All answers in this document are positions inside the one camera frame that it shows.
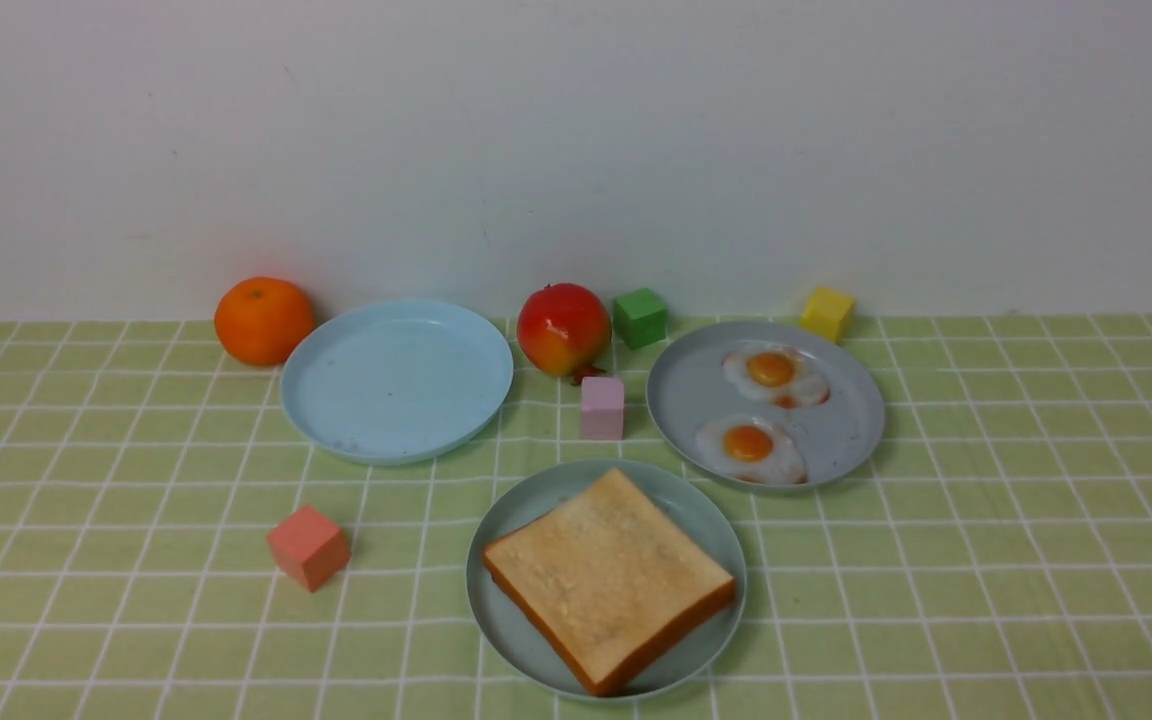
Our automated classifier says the toast slice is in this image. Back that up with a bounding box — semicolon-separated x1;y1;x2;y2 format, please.
482;467;738;698

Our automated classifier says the red pomegranate fruit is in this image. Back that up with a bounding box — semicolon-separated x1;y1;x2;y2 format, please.
516;283;612;386

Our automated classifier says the pink cube block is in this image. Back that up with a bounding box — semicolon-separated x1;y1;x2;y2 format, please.
579;376;626;442

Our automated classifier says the green cube block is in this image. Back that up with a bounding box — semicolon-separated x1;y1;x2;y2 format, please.
612;287;669;350

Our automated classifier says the grey-blue egg plate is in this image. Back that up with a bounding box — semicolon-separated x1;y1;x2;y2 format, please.
646;323;886;495

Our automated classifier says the near fried egg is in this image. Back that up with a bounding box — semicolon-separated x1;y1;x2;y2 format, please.
694;415;808;487

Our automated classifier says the fried egg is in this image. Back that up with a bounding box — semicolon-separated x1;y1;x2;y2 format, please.
694;415;808;487
721;344;831;409

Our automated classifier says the light blue plate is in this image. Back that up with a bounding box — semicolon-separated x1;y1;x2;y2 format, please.
280;300;515;465

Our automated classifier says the far fried egg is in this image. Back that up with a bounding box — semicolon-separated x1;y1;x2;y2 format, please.
721;344;831;409

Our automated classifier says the yellow cube block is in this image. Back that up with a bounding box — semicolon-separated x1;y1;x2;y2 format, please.
799;285;856;344

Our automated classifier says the teal front plate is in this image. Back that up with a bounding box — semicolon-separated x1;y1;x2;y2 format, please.
465;458;748;702

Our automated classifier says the orange fruit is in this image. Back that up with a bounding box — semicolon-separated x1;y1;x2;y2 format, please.
212;276;317;366

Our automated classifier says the salmon cube block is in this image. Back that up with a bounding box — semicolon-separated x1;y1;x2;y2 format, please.
266;505;353;593

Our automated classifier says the green checkered tablecloth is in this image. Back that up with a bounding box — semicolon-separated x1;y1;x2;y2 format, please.
0;314;1152;719

